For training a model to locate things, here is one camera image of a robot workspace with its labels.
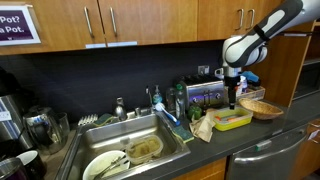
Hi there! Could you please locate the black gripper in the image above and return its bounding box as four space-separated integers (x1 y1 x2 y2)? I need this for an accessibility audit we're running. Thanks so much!
224 75 241 110

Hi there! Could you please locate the orange carrot with green top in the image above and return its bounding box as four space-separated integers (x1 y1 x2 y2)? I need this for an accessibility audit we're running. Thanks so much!
225 114 245 122

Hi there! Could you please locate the round wicker basket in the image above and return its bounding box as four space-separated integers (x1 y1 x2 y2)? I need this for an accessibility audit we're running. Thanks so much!
237 97 285 121

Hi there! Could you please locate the yellow plastic container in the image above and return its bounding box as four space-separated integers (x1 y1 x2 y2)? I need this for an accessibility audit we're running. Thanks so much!
212 106 255 132

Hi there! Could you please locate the blue white carton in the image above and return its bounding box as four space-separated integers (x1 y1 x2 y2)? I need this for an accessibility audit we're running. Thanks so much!
238 75 249 94

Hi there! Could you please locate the wooden organizer tray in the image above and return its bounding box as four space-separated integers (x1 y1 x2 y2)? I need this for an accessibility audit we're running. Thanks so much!
234 85 267 102

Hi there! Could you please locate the chrome toaster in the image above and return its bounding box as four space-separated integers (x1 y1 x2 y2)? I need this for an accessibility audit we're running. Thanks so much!
180 74 227 110

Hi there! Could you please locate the white mug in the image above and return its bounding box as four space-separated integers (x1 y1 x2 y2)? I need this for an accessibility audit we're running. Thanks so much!
214 67 226 81

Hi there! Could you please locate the green bell pepper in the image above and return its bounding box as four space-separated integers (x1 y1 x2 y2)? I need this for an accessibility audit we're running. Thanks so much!
186 104 204 121

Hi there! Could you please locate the white dishwasher sticker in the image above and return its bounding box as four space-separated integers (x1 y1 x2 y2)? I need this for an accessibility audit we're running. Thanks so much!
254 139 273 152

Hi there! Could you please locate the clear bottle green cap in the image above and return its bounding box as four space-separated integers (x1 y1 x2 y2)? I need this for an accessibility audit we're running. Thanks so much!
174 83 187 120

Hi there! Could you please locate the wooden cabinet side panel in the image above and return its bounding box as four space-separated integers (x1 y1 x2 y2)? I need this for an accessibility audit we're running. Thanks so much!
248 19 316 108

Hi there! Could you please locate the blue green sponge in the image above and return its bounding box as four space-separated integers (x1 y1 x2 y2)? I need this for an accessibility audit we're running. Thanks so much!
171 124 195 145

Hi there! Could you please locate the clear plastic bottle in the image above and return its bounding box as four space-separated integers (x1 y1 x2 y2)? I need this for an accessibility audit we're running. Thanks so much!
165 86 177 113

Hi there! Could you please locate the white blue dish brush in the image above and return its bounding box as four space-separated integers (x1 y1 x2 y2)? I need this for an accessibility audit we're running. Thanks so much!
154 101 182 127

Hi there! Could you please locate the stainless steel dishwasher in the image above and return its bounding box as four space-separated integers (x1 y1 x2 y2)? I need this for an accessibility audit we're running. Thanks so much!
225 123 310 180

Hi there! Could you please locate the blue soap dispenser bottle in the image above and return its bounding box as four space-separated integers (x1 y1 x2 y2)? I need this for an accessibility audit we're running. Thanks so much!
152 84 164 106

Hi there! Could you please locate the wooden lower cabinet door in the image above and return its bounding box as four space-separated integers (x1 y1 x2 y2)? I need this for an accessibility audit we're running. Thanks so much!
170 156 228 180
289 117 320 180

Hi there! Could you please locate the wooden cabinet door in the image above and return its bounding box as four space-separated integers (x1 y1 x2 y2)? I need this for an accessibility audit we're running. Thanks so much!
97 0 200 48
0 0 101 57
245 0 284 33
197 0 248 42
289 117 320 180
170 156 228 180

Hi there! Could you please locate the thin chrome sprayer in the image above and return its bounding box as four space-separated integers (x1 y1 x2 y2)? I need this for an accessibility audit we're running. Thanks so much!
145 85 154 115

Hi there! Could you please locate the wooden upper cabinet door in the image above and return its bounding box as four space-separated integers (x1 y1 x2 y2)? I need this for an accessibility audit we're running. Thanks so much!
245 0 284 33
197 0 248 42
97 0 200 48
0 0 101 57

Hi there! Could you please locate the white cabinet label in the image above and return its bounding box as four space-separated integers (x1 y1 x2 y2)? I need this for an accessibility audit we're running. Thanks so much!
85 42 107 50
106 40 139 48
307 129 320 142

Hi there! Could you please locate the clear dirty plastic tub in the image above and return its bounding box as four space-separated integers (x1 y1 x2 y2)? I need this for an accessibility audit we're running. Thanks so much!
124 134 165 166

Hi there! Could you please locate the stainless steel sink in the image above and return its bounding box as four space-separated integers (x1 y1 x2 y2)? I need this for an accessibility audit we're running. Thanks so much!
54 111 192 180

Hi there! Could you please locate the chrome faucet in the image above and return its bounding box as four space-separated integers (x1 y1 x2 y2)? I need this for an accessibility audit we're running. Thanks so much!
114 96 128 122

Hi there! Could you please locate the yellow green sponge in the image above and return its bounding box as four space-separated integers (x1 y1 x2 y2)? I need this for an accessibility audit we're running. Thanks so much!
94 112 115 128

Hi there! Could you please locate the metal utensil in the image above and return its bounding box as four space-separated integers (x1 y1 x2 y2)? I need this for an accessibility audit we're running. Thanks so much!
94 155 130 180

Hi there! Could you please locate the white ridged rack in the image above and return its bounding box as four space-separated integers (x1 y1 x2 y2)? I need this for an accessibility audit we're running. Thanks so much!
77 113 100 127

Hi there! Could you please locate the white plate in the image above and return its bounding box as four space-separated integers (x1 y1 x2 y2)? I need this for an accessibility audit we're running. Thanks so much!
82 149 132 180

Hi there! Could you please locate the glass tumbler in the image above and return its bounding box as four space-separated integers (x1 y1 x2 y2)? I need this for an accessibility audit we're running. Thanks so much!
54 112 71 139

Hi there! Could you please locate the glass coffee carafe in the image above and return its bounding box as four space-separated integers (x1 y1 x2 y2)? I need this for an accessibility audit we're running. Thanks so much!
22 105 65 155

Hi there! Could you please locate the black mug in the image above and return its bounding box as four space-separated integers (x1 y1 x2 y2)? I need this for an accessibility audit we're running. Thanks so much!
15 149 48 180

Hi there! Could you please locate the black silver coffee machine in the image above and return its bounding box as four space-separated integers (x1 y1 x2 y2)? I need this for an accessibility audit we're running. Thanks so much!
0 65 36 161

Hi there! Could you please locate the purple framed sign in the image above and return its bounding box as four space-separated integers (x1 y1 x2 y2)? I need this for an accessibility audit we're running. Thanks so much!
0 4 42 47

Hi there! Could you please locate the dark purple metal cup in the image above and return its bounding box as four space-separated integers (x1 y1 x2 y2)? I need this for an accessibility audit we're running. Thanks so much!
0 156 30 180

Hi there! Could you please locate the white wall outlet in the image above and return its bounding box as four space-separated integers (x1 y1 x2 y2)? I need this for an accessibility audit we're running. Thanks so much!
197 64 211 76

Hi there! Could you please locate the silver dishwasher handle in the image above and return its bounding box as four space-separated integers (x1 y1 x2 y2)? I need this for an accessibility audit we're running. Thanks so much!
232 132 308 165

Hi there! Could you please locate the silver cabinet handle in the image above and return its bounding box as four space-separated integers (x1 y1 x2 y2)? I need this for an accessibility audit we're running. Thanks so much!
307 121 320 130
109 6 119 37
83 6 94 39
247 8 256 31
235 8 245 32

